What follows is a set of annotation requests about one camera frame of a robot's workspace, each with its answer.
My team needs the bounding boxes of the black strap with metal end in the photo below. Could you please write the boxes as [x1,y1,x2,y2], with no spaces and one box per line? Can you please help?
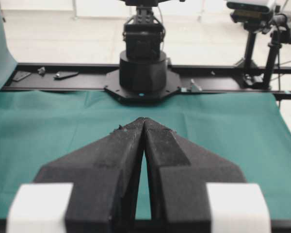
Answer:
[53,71,79,80]

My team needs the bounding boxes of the small grey bolt piece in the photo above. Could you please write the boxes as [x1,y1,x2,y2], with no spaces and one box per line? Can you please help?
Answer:
[37,67,46,77]

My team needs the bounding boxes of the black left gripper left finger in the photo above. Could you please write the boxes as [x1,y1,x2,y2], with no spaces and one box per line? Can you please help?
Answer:
[6,117,146,233]

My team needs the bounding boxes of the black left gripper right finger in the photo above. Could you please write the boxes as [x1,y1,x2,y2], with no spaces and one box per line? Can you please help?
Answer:
[143,117,272,233]

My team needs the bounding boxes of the camera on black stand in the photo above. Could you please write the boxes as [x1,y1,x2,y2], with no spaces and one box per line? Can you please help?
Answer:
[226,0,276,89]

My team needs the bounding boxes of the flat black bracket plate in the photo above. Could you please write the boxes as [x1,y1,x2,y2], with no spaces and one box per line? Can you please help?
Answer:
[12,71,31,82]

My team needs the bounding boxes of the black tripod pole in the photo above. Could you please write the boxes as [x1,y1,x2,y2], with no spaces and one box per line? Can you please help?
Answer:
[262,13,291,90]

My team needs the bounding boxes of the black mounting rail frame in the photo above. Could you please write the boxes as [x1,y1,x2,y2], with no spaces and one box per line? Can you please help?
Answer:
[2,63,291,102]

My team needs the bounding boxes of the green table cloth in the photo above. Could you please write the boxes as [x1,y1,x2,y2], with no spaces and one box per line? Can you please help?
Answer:
[0,90,291,221]

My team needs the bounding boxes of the small metal corner bracket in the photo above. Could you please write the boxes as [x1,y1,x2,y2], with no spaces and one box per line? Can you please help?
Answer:
[190,79,203,93]

